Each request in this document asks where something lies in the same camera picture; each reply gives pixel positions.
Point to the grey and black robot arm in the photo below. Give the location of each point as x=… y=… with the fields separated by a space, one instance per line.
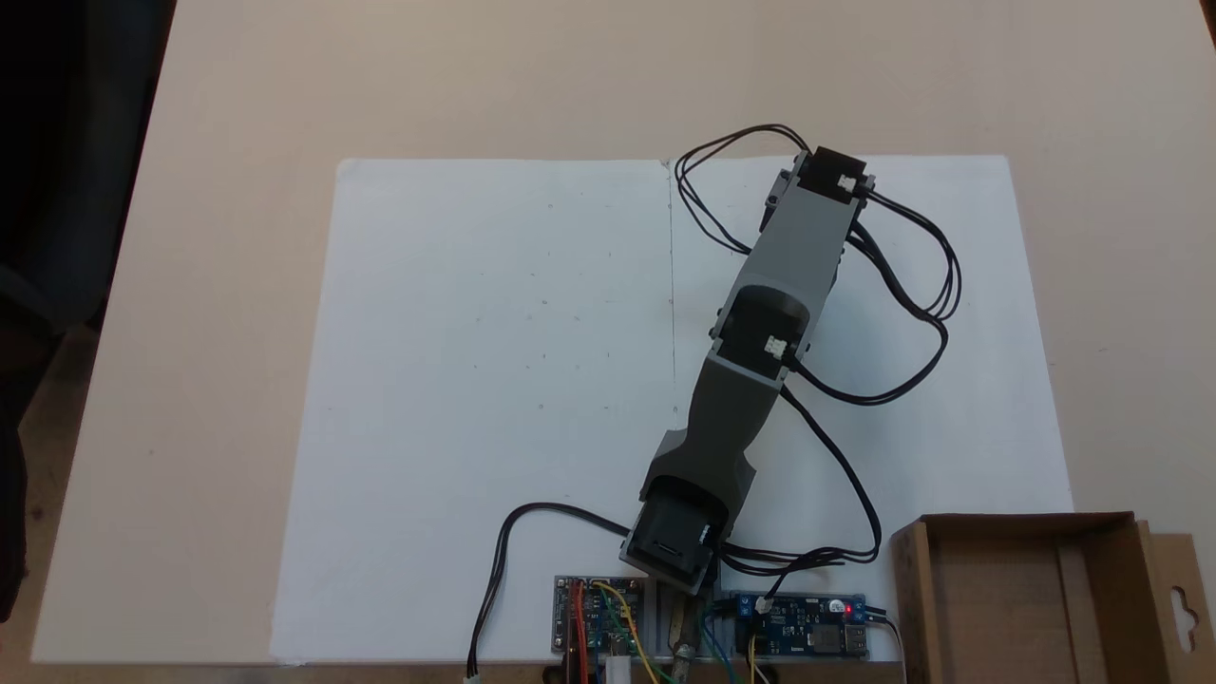
x=798 y=247

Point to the white paper sheet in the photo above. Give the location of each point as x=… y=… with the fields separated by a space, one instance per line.
x=475 y=380
x=988 y=456

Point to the blue circuit board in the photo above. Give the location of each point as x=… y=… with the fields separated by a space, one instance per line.
x=807 y=629

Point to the brown cardboard box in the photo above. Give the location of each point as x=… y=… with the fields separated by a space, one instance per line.
x=997 y=608

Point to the white usb plug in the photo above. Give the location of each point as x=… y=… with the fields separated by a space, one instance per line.
x=618 y=671

